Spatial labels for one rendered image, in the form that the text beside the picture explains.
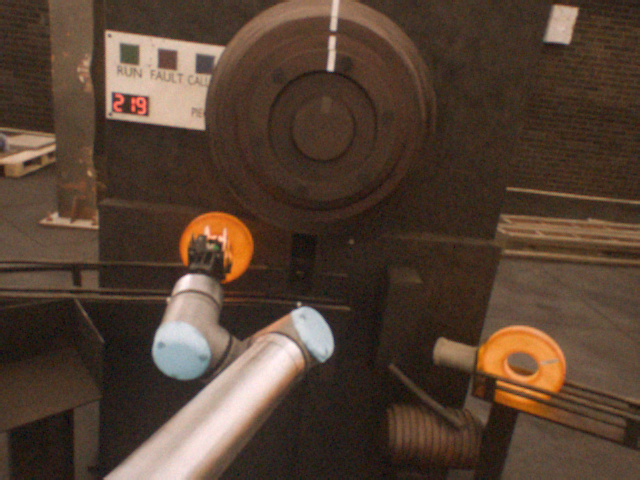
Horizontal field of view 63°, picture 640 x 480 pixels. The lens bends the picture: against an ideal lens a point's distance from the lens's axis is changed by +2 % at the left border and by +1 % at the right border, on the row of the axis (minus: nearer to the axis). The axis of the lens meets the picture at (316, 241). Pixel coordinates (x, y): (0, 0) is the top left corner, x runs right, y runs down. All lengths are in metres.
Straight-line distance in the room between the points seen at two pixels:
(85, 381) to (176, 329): 0.31
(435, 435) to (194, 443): 0.71
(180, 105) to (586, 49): 7.22
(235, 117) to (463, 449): 0.84
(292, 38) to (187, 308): 0.53
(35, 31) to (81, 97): 4.06
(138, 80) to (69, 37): 2.65
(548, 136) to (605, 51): 1.24
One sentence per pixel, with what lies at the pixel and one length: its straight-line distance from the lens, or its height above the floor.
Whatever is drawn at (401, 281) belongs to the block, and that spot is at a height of 0.80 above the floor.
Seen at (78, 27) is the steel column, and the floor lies 1.30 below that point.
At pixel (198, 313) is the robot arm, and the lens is 0.87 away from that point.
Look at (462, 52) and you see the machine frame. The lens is 1.28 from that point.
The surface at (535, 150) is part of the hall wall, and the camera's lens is 7.96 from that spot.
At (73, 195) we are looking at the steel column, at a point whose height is 0.20.
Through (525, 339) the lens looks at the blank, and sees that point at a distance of 1.12.
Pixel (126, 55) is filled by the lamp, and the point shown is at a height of 1.20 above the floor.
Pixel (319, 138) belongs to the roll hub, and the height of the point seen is 1.10.
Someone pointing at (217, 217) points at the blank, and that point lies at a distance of 1.12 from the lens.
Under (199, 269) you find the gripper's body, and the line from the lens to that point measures 0.96.
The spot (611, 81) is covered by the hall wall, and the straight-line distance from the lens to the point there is 8.31.
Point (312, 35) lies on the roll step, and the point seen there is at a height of 1.28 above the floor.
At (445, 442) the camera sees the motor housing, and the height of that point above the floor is 0.50.
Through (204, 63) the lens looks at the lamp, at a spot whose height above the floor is 1.20.
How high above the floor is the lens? 1.21
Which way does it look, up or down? 18 degrees down
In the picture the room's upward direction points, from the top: 7 degrees clockwise
